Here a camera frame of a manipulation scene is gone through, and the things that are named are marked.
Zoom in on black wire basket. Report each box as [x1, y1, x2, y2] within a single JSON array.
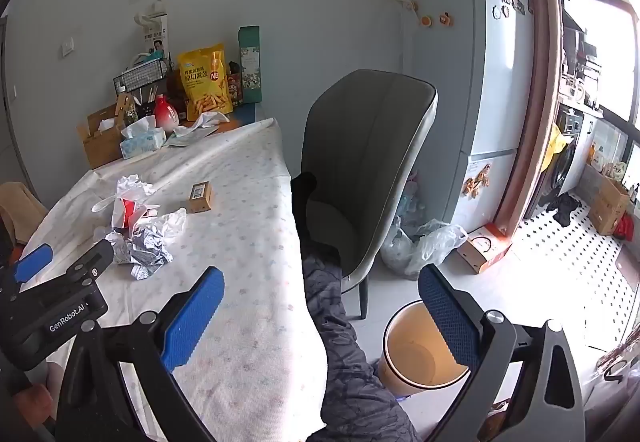
[[113, 58, 173, 95]]

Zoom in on red white carton piece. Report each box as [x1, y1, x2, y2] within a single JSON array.
[[111, 196, 161, 235]]

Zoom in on large brown cardboard box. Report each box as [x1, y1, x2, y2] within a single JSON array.
[[586, 164, 632, 237]]

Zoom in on red printed snack pack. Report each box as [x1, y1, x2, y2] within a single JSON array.
[[226, 62, 244, 105]]

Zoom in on brown floor mat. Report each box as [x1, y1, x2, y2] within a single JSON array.
[[615, 254, 640, 293]]

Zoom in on grey upholstered chair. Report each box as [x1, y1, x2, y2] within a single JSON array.
[[300, 69, 439, 320]]

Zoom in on kitchen shelf with utensils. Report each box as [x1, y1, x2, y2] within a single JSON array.
[[560, 12, 608, 108]]

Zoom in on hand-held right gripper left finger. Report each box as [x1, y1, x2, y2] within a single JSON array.
[[55, 266, 226, 442]]

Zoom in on white crumpled wrapper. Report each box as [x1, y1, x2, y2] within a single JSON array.
[[187, 111, 231, 130]]

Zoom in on clear plastic bottles pack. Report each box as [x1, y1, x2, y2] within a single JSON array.
[[397, 172, 431, 228]]

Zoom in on front loading washing machine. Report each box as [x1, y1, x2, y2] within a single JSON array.
[[535, 107, 596, 218]]

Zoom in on brown figure magnets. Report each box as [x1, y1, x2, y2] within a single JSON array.
[[462, 164, 493, 198]]

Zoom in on dark utensil holder with sticks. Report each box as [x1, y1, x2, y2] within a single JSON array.
[[135, 82, 161, 119]]

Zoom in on orange white box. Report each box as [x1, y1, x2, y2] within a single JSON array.
[[457, 223, 513, 275]]

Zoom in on tall green box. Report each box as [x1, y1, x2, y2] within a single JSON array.
[[238, 25, 262, 104]]

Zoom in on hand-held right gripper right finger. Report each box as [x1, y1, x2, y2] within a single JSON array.
[[417, 263, 586, 442]]

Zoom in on red bag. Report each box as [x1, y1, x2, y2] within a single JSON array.
[[612, 212, 636, 240]]

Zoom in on clear plastic bag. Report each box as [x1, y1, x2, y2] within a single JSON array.
[[382, 217, 470, 280]]

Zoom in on open brown cardboard box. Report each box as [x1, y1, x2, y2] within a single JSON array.
[[76, 94, 136, 170]]

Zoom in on black cloth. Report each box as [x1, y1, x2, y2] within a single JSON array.
[[545, 193, 583, 228]]

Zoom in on flat printed sachet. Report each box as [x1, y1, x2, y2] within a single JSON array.
[[165, 124, 221, 148]]

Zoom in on tan chair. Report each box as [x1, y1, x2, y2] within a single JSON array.
[[0, 182, 50, 243]]

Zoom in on pale blue tissue box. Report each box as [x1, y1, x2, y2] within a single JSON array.
[[119, 114, 167, 160]]

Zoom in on beige waste bin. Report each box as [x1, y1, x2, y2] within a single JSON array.
[[376, 300, 471, 398]]

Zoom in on yellow snack bag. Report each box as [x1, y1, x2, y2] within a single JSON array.
[[178, 44, 235, 122]]

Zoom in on white paper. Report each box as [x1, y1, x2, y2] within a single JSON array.
[[116, 174, 157, 203]]

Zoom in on white carton with portrait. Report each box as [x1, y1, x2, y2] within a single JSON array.
[[134, 0, 170, 63]]

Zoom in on small brown cardboard box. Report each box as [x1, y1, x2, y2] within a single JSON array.
[[188, 181, 213, 214]]

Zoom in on teal packet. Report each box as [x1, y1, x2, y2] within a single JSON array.
[[132, 48, 166, 65]]

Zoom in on balcony window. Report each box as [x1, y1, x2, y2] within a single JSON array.
[[595, 0, 640, 183]]

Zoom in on pale blue fridge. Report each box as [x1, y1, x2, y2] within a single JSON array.
[[400, 0, 535, 228]]

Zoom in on dark clothing on chair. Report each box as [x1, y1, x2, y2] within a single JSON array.
[[300, 242, 426, 442]]

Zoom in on yellow cloth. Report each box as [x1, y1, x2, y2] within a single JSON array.
[[541, 122, 571, 175]]

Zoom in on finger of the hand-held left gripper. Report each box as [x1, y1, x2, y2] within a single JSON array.
[[0, 244, 54, 295], [64, 239, 115, 285]]

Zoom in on blue table mat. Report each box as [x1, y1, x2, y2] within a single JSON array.
[[232, 102, 263, 123]]

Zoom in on red white round bottle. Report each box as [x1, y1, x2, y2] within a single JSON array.
[[152, 94, 181, 130]]

